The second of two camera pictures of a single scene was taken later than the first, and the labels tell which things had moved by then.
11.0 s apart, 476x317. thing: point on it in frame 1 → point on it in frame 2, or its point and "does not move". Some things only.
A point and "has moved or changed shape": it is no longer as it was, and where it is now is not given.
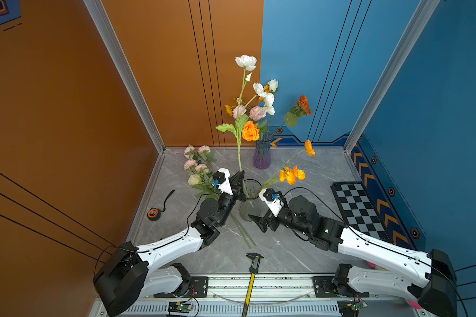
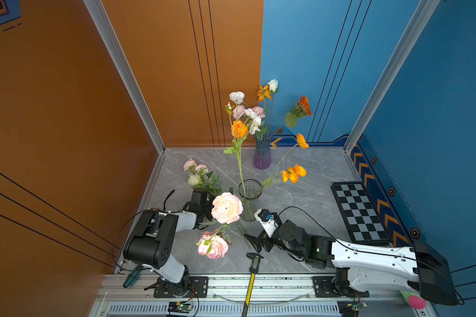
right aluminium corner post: x=419 y=20 does not move
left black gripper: x=234 y=178 → x=211 y=200
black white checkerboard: x=357 y=209 does not move
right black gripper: x=262 y=222 → x=264 y=238
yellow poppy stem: x=290 y=176 has moved or changed shape
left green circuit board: x=178 y=306 does not move
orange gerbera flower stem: x=300 y=109 does not move
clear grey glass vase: x=252 y=206 does not move
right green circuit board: x=350 y=308 does not move
